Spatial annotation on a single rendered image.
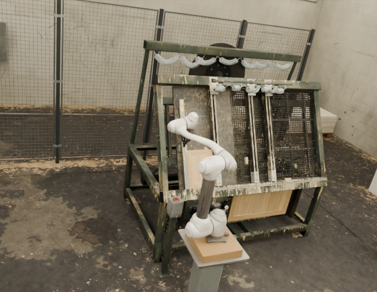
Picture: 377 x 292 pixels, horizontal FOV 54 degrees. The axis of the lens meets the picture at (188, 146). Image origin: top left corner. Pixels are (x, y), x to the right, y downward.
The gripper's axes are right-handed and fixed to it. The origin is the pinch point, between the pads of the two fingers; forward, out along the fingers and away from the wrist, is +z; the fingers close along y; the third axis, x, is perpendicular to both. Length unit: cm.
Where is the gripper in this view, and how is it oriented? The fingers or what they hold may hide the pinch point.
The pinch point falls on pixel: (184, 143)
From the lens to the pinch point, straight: 352.5
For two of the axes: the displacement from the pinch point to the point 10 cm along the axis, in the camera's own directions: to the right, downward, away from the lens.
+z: -2.1, 6.2, 7.6
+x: 1.3, 7.9, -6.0
